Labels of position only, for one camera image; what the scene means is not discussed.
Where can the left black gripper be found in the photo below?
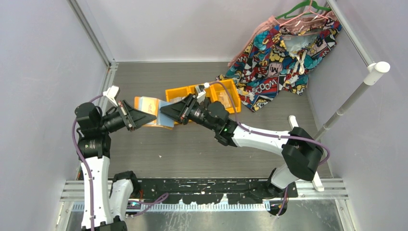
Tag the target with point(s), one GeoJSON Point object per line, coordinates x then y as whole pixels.
{"type": "Point", "coordinates": [134, 118]}

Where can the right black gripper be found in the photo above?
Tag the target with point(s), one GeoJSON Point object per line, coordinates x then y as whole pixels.
{"type": "Point", "coordinates": [181, 111]}

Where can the yellow card holder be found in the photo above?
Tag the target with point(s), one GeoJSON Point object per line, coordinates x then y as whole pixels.
{"type": "Point", "coordinates": [152, 106]}

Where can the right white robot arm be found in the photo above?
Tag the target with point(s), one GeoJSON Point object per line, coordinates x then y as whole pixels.
{"type": "Point", "coordinates": [301, 154]}

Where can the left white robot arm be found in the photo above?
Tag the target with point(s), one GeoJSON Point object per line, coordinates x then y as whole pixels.
{"type": "Point", "coordinates": [105, 205]}

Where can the cards in left bin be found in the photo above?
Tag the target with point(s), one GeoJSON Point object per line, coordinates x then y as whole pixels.
{"type": "Point", "coordinates": [176, 99]}

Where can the left yellow bin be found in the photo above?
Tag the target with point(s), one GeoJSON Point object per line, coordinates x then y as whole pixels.
{"type": "Point", "coordinates": [177, 92]}

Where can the right yellow bin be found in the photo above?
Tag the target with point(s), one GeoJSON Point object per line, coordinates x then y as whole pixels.
{"type": "Point", "coordinates": [232, 93]}

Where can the banknotes in right bin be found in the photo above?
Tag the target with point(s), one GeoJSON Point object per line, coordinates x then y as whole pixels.
{"type": "Point", "coordinates": [223, 98]}

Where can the colourful comic print shorts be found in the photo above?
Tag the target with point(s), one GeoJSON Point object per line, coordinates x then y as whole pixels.
{"type": "Point", "coordinates": [271, 62]}

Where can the green hanger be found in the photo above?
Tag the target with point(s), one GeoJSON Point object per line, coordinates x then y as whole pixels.
{"type": "Point", "coordinates": [307, 7]}

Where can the pink hanger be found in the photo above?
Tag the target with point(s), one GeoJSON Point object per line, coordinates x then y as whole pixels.
{"type": "Point", "coordinates": [301, 25]}

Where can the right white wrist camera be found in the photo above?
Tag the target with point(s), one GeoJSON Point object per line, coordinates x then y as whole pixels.
{"type": "Point", "coordinates": [200, 92]}

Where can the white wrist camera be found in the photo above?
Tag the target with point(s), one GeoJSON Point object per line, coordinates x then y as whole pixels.
{"type": "Point", "coordinates": [200, 92]}
{"type": "Point", "coordinates": [111, 94]}

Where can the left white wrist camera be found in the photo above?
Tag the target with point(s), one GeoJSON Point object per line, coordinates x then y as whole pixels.
{"type": "Point", "coordinates": [111, 94]}

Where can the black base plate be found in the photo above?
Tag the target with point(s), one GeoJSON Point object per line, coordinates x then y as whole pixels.
{"type": "Point", "coordinates": [218, 194]}

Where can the white clothes rail pole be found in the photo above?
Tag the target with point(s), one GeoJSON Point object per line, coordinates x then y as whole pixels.
{"type": "Point", "coordinates": [376, 71]}

